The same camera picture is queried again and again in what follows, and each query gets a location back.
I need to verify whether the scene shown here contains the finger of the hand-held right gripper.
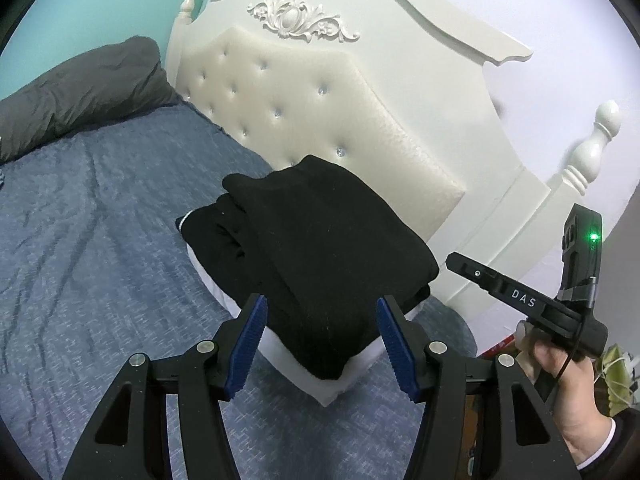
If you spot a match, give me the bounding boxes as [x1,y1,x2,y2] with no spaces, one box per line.
[445,252,554,321]

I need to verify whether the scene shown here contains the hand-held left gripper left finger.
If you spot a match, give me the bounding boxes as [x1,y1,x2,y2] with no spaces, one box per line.
[62,294,268,480]

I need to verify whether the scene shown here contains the dark grey rolled duvet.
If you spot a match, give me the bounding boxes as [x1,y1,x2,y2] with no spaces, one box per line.
[0,36,183,163]

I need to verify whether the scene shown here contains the cream tufted headboard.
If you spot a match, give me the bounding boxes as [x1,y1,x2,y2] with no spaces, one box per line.
[165,0,623,356]

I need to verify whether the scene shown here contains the yellow plastic bag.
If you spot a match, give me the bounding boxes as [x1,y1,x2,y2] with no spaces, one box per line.
[597,344,640,416]

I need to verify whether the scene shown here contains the person's right forearm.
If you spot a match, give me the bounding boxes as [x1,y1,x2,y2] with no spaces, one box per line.
[575,412,640,472]

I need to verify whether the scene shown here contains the red box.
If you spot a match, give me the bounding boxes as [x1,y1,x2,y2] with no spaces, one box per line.
[487,337,518,358]

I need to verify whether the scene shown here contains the person's right hand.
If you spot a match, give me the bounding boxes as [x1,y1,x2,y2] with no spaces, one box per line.
[515,321,616,466]

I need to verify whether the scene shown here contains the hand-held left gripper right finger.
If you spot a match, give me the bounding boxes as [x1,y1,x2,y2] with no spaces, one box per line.
[376,296,583,480]

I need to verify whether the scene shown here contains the black pants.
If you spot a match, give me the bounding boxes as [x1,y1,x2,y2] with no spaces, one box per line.
[221,155,441,381]

